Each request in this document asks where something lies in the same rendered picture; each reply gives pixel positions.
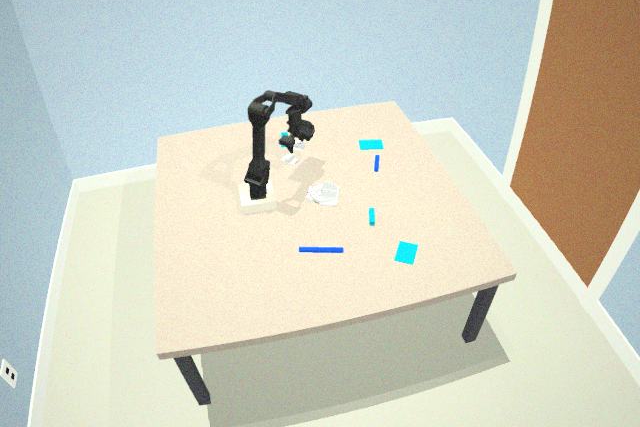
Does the cyan square tile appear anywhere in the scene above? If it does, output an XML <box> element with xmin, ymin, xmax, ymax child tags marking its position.
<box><xmin>394</xmin><ymin>241</ymin><xmax>418</xmax><ymax>265</ymax></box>

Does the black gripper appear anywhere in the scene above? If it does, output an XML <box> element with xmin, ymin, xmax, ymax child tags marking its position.
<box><xmin>278</xmin><ymin>119</ymin><xmax>312</xmax><ymax>154</ymax></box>

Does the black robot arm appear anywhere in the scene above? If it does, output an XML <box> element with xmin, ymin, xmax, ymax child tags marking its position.
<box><xmin>244</xmin><ymin>90</ymin><xmax>315</xmax><ymax>201</ymax></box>

